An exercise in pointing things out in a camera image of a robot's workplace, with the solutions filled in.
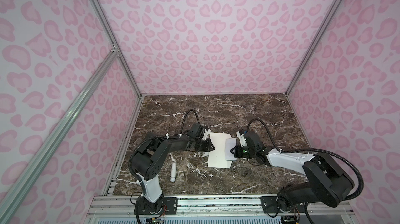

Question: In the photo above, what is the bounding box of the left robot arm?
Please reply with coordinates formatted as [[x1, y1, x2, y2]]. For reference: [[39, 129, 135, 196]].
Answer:
[[128, 123, 215, 216]]

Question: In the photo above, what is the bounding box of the black left corrugated cable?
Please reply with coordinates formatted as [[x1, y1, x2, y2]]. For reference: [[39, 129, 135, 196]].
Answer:
[[127, 108, 202, 175]]

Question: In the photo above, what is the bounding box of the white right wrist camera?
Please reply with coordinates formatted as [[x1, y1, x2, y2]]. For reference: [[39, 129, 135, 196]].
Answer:
[[236, 130, 247, 147]]

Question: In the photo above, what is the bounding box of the black right corrugated cable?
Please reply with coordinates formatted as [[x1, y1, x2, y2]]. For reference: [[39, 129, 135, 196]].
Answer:
[[246, 118, 365, 201]]

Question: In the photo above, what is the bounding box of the aluminium corner frame post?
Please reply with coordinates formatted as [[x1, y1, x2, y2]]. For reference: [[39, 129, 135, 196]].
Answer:
[[285, 0, 345, 98], [89, 0, 142, 99]]

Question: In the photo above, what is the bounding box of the aluminium corner frame post left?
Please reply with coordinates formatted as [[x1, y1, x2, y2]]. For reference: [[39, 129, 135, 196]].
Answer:
[[89, 0, 142, 99]]

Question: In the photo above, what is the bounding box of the cream white envelope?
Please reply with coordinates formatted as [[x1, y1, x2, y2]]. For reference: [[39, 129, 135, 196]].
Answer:
[[207, 132, 232, 169]]

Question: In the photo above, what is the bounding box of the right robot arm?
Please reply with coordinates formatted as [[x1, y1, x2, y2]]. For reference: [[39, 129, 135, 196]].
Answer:
[[225, 131, 355, 212]]

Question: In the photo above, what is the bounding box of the metal base rail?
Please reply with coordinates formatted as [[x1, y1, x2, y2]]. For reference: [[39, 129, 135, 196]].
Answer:
[[84, 194, 358, 224]]

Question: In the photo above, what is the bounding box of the aluminium diagonal frame bar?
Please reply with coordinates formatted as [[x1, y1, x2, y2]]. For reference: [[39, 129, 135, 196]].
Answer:
[[1, 51, 118, 224]]

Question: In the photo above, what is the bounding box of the black corrugated cable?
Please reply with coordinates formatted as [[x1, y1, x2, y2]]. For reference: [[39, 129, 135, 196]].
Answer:
[[246, 118, 365, 201], [127, 108, 202, 175]]

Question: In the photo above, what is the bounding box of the white glue stick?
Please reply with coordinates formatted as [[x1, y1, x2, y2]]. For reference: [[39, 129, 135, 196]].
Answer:
[[170, 162, 177, 182]]

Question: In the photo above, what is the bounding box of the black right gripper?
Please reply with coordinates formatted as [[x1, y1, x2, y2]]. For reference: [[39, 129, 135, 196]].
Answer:
[[228, 144, 256, 159]]

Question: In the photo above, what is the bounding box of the aluminium corner frame post right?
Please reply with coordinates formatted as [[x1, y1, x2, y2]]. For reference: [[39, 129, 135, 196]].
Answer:
[[285, 0, 345, 98]]

